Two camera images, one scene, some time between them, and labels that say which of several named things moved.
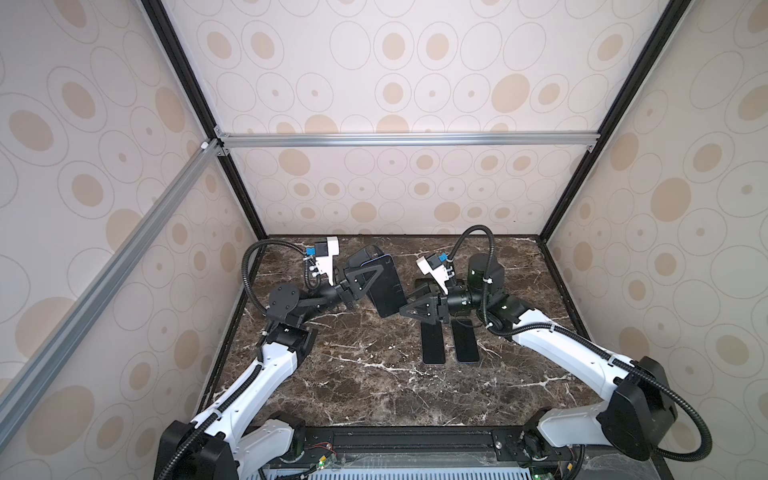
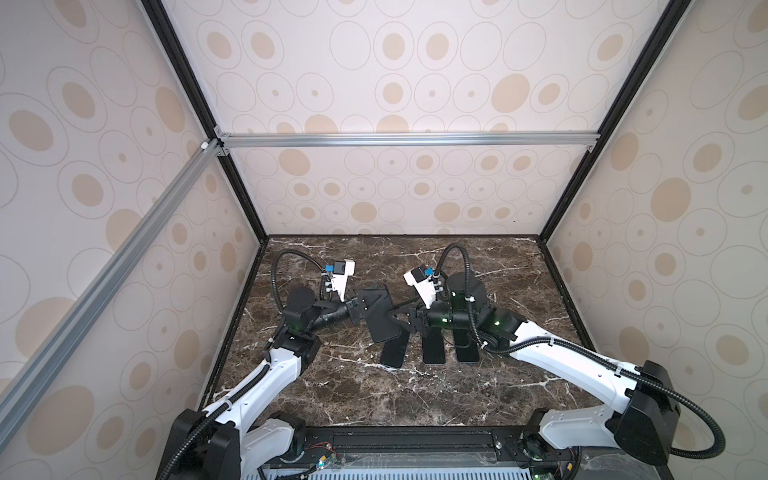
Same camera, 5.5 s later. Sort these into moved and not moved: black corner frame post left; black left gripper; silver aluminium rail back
Moved: black left gripper
Not moved: silver aluminium rail back; black corner frame post left
